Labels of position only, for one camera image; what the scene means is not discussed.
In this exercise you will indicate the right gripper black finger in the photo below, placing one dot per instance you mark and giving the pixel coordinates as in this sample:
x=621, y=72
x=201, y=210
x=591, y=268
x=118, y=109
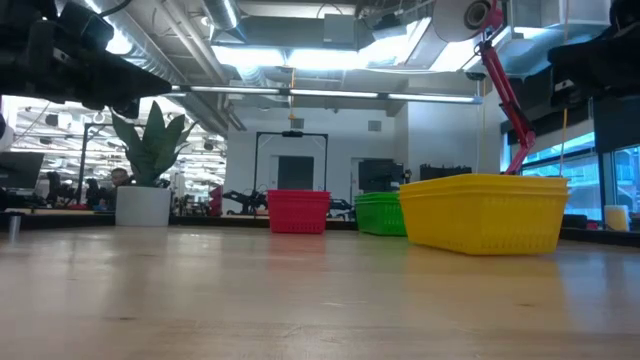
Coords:
x=575, y=62

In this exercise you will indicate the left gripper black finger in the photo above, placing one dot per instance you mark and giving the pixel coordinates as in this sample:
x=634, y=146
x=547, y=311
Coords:
x=125, y=82
x=126, y=109

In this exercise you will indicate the red plastic basket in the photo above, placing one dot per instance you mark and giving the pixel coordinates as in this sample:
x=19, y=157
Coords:
x=298, y=217
x=298, y=197
x=298, y=192

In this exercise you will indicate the black background robot arm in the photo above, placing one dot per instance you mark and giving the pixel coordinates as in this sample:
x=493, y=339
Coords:
x=247, y=200

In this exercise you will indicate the artificial green plant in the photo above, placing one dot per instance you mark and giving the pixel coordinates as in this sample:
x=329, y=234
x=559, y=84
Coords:
x=152, y=150

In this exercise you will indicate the black metal stand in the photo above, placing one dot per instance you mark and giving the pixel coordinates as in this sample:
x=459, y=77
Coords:
x=83, y=155

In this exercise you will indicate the person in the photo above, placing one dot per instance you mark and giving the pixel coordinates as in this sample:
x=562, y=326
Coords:
x=120, y=177

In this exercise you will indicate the red desk lamp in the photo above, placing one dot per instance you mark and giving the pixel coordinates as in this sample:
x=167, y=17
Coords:
x=505, y=95

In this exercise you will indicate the white plant pot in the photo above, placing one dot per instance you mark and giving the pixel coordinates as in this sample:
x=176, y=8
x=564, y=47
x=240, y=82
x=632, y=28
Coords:
x=142, y=207

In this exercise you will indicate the dark computer monitor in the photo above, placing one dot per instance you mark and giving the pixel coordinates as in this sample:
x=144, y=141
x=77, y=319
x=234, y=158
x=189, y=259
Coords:
x=20, y=170

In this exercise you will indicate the yellow cylinder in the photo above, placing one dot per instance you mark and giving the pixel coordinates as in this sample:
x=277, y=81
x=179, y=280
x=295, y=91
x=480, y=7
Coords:
x=616, y=218

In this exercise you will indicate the black equipment box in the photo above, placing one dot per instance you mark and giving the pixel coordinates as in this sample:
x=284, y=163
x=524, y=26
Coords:
x=445, y=172

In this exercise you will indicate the long ceiling light tube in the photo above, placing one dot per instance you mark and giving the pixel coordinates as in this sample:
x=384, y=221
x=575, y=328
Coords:
x=330, y=93

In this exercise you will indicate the black machine cabinet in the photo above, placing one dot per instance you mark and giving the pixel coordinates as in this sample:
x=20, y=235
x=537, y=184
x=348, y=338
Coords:
x=380, y=175

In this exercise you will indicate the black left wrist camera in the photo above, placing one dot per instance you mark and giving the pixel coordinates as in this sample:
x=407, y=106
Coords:
x=87, y=25

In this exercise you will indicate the silver ventilation duct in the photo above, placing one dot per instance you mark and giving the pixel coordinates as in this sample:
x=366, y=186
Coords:
x=220, y=12

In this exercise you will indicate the grey metal post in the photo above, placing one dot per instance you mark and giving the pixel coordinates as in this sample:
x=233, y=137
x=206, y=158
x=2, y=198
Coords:
x=15, y=227

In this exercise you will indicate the black gantry frame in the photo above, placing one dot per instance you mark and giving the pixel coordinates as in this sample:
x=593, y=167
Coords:
x=292, y=133

